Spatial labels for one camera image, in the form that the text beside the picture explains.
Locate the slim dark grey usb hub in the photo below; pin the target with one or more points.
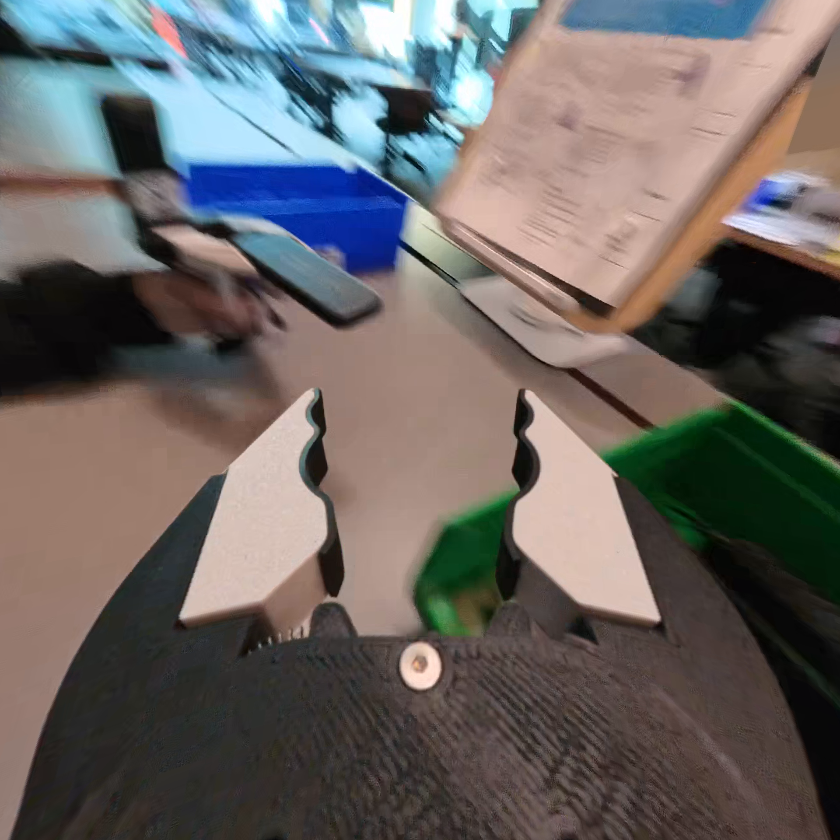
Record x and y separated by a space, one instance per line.
308 279

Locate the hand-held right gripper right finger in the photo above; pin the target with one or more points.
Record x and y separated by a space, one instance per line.
584 525

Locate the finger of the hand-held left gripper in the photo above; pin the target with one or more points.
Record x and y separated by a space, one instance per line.
203 253

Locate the wooden document stand with papers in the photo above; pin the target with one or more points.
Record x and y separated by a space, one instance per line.
623 164

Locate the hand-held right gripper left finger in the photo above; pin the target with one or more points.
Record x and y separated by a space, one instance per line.
262 525

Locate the person's left hand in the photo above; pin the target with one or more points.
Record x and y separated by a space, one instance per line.
197 305

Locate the blue plastic bin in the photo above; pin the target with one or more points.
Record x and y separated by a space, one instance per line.
295 210

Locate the person's left forearm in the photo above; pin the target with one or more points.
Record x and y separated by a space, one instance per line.
65 321

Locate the green plastic bin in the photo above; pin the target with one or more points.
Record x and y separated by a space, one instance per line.
722 472

